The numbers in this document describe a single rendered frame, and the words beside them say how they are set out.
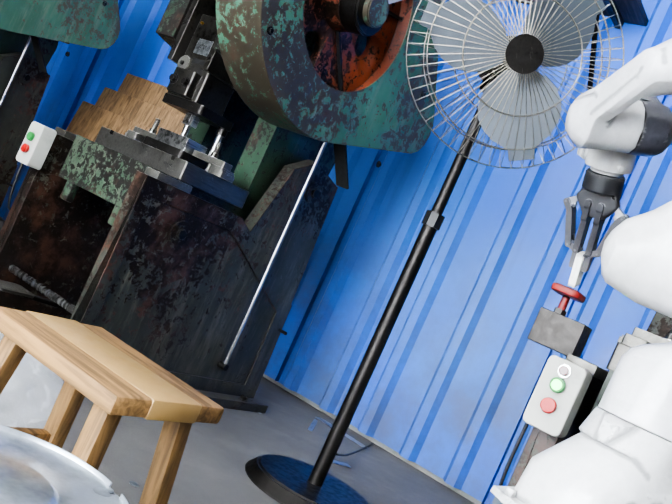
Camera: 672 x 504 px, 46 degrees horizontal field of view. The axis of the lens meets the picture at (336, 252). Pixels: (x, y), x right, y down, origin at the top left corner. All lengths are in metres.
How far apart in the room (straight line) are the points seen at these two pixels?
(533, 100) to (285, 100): 0.68
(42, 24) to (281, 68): 1.79
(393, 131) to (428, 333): 0.92
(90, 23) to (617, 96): 2.97
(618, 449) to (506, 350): 2.11
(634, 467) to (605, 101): 0.64
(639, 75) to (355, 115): 1.33
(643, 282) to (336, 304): 2.52
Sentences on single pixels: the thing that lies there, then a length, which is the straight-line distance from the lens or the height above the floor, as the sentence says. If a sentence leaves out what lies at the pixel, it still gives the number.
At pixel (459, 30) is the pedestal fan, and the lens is 2.17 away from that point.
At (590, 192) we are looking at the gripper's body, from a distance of 1.61.
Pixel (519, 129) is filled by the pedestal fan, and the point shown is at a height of 1.14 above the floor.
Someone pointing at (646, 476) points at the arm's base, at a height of 0.54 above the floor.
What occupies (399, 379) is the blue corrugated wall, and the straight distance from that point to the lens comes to 3.26.
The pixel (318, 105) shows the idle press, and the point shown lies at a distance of 2.37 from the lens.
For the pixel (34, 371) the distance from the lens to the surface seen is 1.79.
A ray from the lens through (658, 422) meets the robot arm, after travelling 1.00.
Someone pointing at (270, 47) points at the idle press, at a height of 1.06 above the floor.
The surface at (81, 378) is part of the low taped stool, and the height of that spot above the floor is 0.32.
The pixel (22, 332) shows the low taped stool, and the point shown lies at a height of 0.32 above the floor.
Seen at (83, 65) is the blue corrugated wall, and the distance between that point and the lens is 5.08.
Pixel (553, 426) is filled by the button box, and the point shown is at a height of 0.51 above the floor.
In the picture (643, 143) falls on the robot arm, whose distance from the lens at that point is 1.48.
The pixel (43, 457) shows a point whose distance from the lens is 0.99.
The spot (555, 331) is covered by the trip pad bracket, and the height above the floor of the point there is 0.67.
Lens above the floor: 0.62
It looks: level
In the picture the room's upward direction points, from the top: 24 degrees clockwise
